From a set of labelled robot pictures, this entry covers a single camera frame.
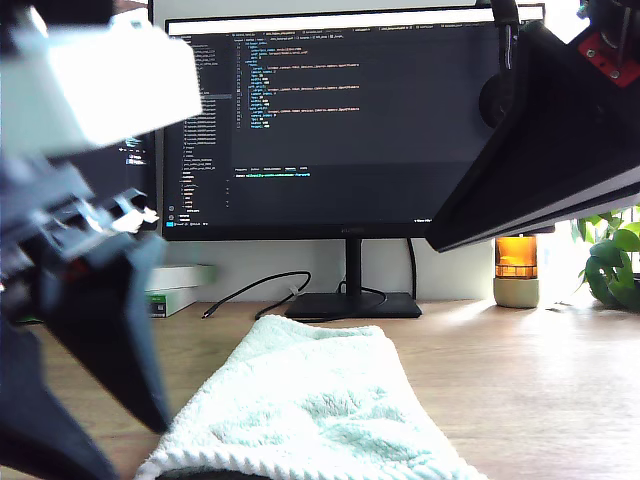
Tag pale green fluffy tea towel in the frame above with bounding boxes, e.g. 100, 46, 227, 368
133, 313, 494, 480

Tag white box with green label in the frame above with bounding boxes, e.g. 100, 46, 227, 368
144, 287, 200, 318

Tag green leafy plant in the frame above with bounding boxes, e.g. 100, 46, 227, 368
569, 204, 640, 312

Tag pale pot with amber glass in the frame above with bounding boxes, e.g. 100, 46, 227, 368
493, 234, 542, 309

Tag white flat box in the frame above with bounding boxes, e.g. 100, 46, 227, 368
148, 263, 220, 290

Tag black headphones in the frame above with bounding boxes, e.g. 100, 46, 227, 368
477, 0, 522, 127

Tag large black monitor with stand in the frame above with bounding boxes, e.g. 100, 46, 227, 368
160, 4, 551, 319

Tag black cable with plug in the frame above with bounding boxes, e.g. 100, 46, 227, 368
201, 269, 389, 322

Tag black monitor power cable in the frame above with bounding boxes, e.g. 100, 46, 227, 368
405, 237, 419, 299

